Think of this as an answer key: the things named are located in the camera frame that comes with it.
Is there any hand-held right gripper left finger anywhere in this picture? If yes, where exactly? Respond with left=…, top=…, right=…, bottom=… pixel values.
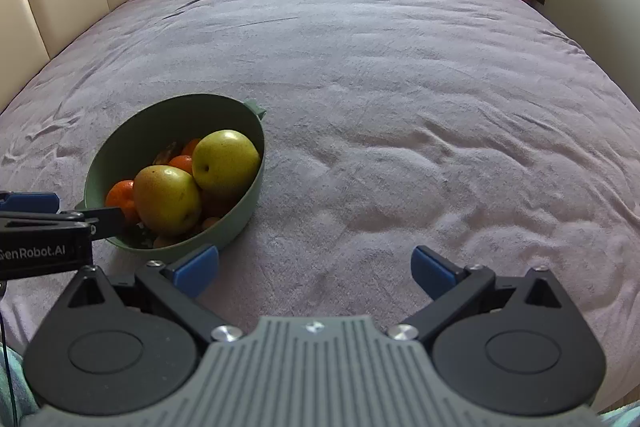
left=66, top=244, right=246, bottom=348

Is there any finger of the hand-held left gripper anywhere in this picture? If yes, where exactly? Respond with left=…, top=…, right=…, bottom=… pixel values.
left=0, top=205, right=125, bottom=240
left=0, top=191, right=61, bottom=214

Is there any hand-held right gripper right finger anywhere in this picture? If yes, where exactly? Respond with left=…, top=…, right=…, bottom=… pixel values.
left=387, top=245, right=569, bottom=348

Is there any green colander bowl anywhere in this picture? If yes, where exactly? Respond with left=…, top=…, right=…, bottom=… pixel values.
left=83, top=93, right=267, bottom=253

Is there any spotted brown yellow banana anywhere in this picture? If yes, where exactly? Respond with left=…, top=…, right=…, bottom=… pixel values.
left=152, top=141, right=183, bottom=165

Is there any teal patterned clothing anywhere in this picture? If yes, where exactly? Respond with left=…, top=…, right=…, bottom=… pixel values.
left=0, top=341, right=640, bottom=427

